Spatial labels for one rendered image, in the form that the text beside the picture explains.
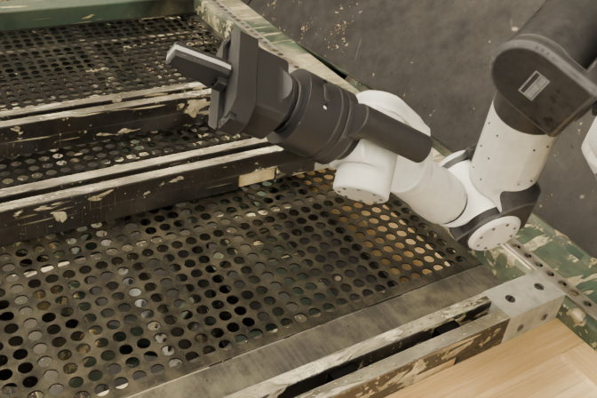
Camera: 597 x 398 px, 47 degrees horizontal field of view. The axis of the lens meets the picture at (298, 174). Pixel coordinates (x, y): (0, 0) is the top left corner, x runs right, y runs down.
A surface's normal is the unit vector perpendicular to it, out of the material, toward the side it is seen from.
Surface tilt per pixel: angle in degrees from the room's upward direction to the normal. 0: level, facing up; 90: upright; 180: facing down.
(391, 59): 0
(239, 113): 74
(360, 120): 16
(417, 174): 7
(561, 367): 58
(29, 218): 90
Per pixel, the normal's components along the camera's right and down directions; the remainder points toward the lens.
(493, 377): 0.12, -0.83
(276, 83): 0.58, -0.46
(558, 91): -0.64, 0.61
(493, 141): -0.95, 0.23
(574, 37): 0.35, -0.31
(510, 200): -0.02, 0.14
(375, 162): 0.54, -0.08
